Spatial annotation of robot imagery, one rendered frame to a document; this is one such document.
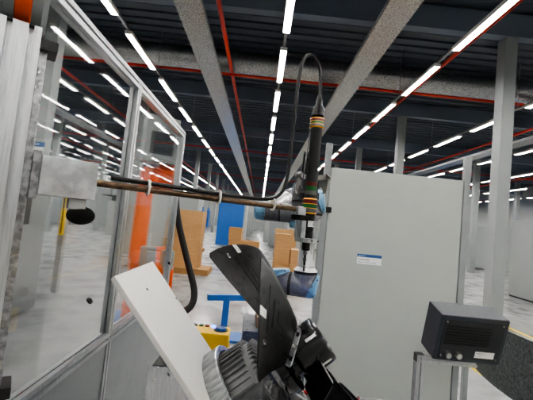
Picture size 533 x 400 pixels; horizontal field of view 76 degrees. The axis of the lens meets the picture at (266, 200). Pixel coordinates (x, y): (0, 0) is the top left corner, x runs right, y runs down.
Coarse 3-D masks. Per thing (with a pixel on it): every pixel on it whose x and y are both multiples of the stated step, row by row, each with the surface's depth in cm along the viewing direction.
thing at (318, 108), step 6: (318, 96) 102; (318, 102) 102; (318, 108) 101; (312, 114) 102; (318, 114) 104; (312, 216) 99; (306, 222) 99; (312, 222) 99; (306, 228) 99; (312, 228) 99; (306, 234) 99; (312, 234) 99; (306, 246) 99
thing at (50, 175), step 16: (48, 160) 60; (64, 160) 61; (80, 160) 63; (32, 176) 59; (48, 176) 60; (64, 176) 61; (80, 176) 63; (96, 176) 64; (32, 192) 60; (48, 192) 60; (64, 192) 61; (80, 192) 63
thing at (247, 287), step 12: (216, 252) 96; (240, 252) 102; (252, 252) 106; (216, 264) 93; (228, 264) 96; (240, 264) 98; (252, 264) 100; (228, 276) 93; (240, 276) 95; (252, 276) 97; (276, 276) 102; (240, 288) 92; (252, 288) 94; (252, 300) 92
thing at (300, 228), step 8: (304, 208) 98; (296, 216) 97; (304, 216) 97; (296, 224) 99; (304, 224) 98; (296, 232) 98; (304, 232) 98; (296, 240) 99; (304, 240) 97; (312, 240) 97
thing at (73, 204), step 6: (72, 198) 64; (72, 204) 64; (78, 204) 64; (84, 204) 65; (72, 210) 64; (78, 210) 64; (84, 210) 65; (90, 210) 66; (66, 216) 64; (72, 216) 64; (78, 216) 64; (84, 216) 65; (90, 216) 66; (72, 222) 65; (78, 222) 65; (84, 222) 65
